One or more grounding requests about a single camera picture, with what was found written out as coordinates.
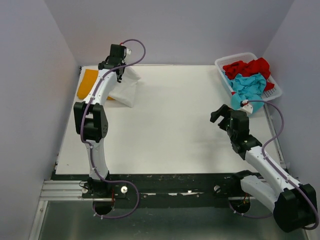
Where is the white t-shirt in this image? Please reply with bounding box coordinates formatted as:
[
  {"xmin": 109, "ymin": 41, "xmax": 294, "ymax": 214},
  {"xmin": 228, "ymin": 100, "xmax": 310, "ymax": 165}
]
[{"xmin": 107, "ymin": 67, "xmax": 141, "ymax": 108}]

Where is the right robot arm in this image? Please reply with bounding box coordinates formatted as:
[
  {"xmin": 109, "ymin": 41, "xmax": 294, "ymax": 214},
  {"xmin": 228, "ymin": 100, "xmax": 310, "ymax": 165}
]
[{"xmin": 210, "ymin": 100, "xmax": 320, "ymax": 233}]

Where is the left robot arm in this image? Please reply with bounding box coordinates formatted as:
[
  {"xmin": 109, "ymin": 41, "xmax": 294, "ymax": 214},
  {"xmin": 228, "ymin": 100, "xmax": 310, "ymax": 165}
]
[{"xmin": 73, "ymin": 44, "xmax": 127, "ymax": 198}]

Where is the folded orange t-shirt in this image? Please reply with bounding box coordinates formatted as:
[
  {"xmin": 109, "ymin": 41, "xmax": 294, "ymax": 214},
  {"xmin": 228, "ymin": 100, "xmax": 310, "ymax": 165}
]
[{"xmin": 75, "ymin": 69, "xmax": 117, "ymax": 105}]

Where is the turquoise t-shirt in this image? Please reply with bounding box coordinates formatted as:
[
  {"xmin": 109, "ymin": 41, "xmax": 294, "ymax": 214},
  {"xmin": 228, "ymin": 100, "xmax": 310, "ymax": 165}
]
[{"xmin": 223, "ymin": 73, "xmax": 267, "ymax": 110}]

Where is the white plastic laundry basket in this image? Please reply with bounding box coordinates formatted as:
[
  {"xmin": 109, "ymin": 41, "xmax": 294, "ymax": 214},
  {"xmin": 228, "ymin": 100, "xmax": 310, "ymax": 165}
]
[{"xmin": 214, "ymin": 52, "xmax": 283, "ymax": 101}]

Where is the red t-shirt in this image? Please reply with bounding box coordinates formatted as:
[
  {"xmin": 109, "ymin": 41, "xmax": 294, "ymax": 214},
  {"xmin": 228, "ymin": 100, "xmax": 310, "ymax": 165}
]
[{"xmin": 222, "ymin": 57, "xmax": 275, "ymax": 95}]

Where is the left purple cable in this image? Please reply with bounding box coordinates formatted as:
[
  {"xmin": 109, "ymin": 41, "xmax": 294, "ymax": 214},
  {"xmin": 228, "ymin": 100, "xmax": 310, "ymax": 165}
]
[{"xmin": 81, "ymin": 38, "xmax": 147, "ymax": 221}]

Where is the purple cable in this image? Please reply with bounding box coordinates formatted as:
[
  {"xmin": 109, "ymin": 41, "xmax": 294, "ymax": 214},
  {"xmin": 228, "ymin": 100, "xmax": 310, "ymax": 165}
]
[
  {"xmin": 81, "ymin": 38, "xmax": 147, "ymax": 221},
  {"xmin": 228, "ymin": 99, "xmax": 320, "ymax": 231}
]

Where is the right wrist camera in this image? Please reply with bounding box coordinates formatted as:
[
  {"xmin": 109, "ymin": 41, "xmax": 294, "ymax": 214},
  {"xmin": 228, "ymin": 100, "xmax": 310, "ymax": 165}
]
[{"xmin": 239, "ymin": 99, "xmax": 254, "ymax": 116}]

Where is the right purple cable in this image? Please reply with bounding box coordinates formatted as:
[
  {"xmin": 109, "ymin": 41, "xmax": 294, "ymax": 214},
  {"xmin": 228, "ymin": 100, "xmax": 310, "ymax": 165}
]
[{"xmin": 228, "ymin": 99, "xmax": 320, "ymax": 231}]

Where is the black mounting rail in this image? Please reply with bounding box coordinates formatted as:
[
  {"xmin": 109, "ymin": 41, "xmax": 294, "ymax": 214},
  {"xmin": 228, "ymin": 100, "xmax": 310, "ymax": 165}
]
[{"xmin": 82, "ymin": 170, "xmax": 250, "ymax": 209}]

